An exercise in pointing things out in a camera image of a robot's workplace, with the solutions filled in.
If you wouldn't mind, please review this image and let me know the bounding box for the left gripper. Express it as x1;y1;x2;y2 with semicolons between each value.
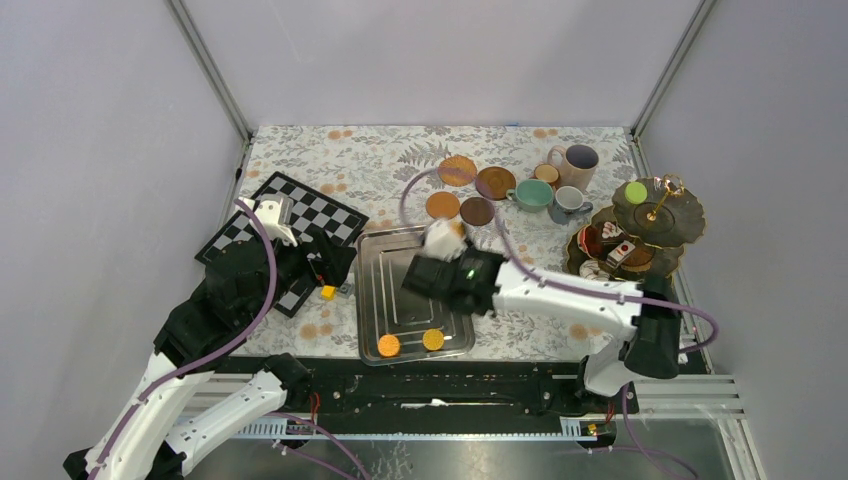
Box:
244;225;359;326

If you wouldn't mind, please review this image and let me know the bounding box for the red frosted donut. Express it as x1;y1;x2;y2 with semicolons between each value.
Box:
577;225;594;257

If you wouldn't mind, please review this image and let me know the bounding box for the chocolate cake slice pink topping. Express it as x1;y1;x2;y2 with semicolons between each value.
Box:
600;221;626;242

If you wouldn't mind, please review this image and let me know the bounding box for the chocolate cake slice with cherry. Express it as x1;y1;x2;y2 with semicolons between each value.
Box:
605;241;636;270

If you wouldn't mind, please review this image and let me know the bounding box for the green macaron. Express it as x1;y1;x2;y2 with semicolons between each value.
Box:
624;181;648;205

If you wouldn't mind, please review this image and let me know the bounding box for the orange waffle cookie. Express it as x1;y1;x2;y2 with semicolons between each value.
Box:
449;221;466;238

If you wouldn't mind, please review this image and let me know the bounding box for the white chocolate striped donut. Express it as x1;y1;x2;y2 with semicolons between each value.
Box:
578;259;612;281

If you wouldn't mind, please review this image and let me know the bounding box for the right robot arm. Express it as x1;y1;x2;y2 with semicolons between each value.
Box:
402;247;681;412

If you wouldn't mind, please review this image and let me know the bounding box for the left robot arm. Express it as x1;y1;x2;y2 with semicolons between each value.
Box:
63;227;356;479

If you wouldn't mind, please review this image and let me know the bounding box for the yellow block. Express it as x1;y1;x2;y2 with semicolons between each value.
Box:
320;285;337;301

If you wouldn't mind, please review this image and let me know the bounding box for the yellow waffle cookie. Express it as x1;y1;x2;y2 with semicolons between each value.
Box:
421;329;446;351

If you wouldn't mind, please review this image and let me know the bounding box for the dark walnut coaster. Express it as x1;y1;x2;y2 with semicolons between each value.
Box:
459;197;495;227

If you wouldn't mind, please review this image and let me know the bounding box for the black white chessboard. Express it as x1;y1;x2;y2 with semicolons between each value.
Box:
195;173;368;318

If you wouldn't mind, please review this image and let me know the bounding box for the light orange wooden coaster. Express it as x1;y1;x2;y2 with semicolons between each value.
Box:
425;191;461;220

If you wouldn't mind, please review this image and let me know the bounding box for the stainless steel tray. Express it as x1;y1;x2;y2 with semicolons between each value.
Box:
354;225;475;367

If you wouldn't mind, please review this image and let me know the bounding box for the brown wooden saucer coaster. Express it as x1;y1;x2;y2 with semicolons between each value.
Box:
474;166;517;201

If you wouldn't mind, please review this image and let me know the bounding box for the mint green cup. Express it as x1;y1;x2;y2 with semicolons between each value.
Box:
505;179;554;213

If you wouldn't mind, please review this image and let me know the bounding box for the woven rattan coaster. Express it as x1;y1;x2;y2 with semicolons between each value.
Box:
437;155;478;187

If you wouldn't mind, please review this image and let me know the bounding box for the grey patterned mug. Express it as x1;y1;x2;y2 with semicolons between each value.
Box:
548;186;594;225

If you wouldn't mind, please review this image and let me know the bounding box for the small red cup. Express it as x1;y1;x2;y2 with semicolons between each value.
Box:
533;164;560;187

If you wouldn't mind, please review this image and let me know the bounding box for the three tier black cake stand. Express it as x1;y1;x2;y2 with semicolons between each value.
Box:
562;174;706;282

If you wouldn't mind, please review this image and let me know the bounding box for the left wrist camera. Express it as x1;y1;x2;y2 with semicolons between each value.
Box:
239;193;299;247

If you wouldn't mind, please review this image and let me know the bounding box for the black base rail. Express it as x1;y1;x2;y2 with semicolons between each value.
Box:
285;358;639;436

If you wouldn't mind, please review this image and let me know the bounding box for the aluminium frame post left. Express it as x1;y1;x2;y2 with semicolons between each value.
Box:
164;0;254;144

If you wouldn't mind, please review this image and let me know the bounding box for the aluminium frame post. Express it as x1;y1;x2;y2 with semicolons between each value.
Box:
164;0;254;144
630;0;719;142

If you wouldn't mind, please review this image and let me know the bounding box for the aluminium frame post right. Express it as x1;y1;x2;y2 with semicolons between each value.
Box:
630;0;719;142

